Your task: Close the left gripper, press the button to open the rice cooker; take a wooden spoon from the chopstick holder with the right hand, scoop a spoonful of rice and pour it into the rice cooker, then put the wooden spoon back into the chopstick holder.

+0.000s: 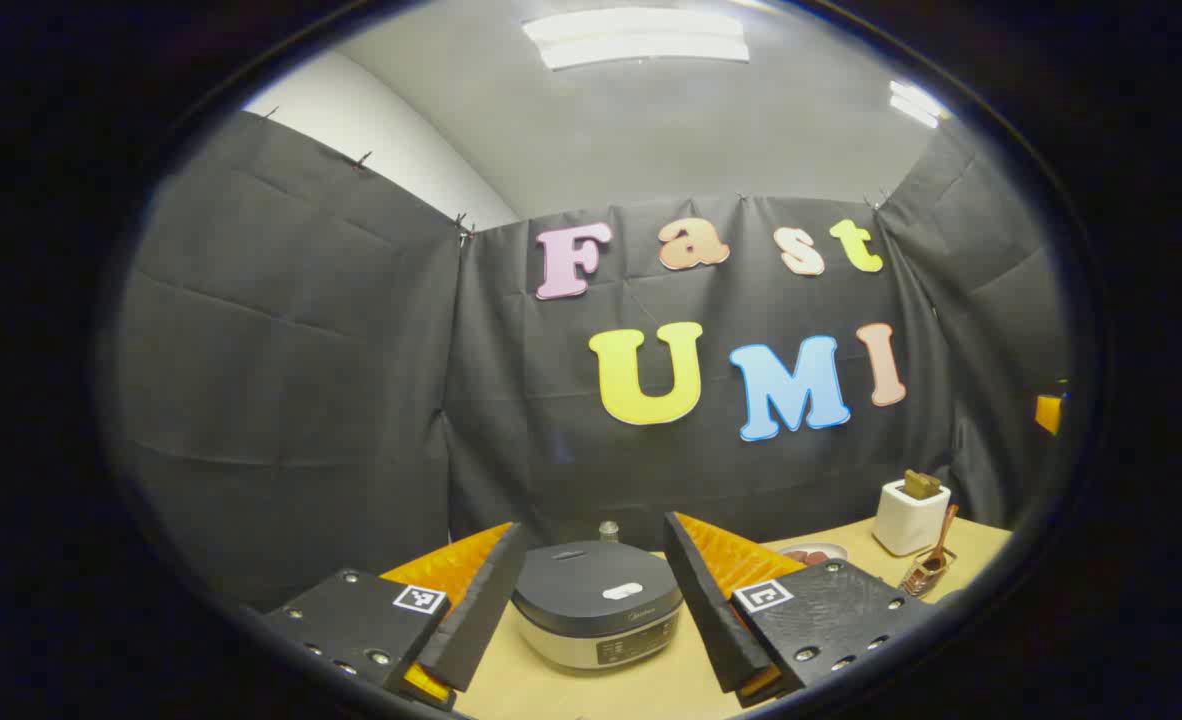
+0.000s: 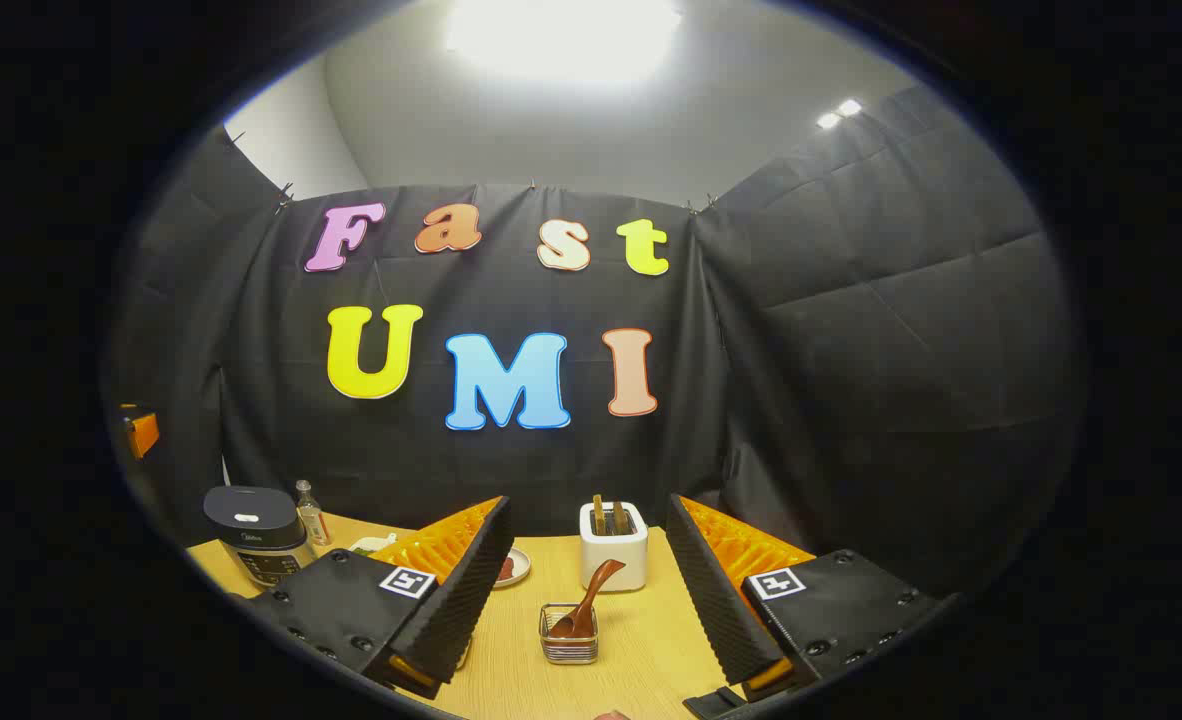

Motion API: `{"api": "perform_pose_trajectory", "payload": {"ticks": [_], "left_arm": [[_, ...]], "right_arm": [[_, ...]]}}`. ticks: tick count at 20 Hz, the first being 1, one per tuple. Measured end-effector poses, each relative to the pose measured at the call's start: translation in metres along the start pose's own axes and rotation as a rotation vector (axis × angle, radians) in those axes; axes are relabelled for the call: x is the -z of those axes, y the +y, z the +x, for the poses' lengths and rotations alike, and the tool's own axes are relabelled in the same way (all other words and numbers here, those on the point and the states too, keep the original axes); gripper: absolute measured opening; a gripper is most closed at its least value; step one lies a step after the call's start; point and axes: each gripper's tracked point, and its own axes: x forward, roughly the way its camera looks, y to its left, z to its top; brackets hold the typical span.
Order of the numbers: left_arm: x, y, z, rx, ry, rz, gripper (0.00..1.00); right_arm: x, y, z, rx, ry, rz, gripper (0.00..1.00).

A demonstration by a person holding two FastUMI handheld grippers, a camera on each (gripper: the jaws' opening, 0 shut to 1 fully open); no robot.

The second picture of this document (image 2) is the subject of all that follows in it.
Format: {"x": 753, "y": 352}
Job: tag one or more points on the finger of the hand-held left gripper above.
{"x": 141, "y": 432}

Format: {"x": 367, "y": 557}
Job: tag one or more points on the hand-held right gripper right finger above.
{"x": 711, "y": 590}

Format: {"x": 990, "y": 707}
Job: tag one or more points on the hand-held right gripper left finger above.
{"x": 471, "y": 590}

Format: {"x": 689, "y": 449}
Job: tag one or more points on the brown wooden spoon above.
{"x": 591, "y": 595}

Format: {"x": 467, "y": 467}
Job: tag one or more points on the grey rice cooker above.
{"x": 251, "y": 540}

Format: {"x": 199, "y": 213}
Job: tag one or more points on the white round plate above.
{"x": 519, "y": 570}

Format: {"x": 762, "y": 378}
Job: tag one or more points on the white toaster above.
{"x": 613, "y": 565}

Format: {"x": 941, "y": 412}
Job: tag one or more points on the white divided bean dish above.
{"x": 371, "y": 545}

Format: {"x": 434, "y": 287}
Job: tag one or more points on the brown toast slice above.
{"x": 599, "y": 515}
{"x": 620, "y": 517}

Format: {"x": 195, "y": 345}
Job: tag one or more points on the small glass bottle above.
{"x": 312, "y": 525}

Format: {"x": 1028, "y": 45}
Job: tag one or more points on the black backdrop cloth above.
{"x": 831, "y": 350}

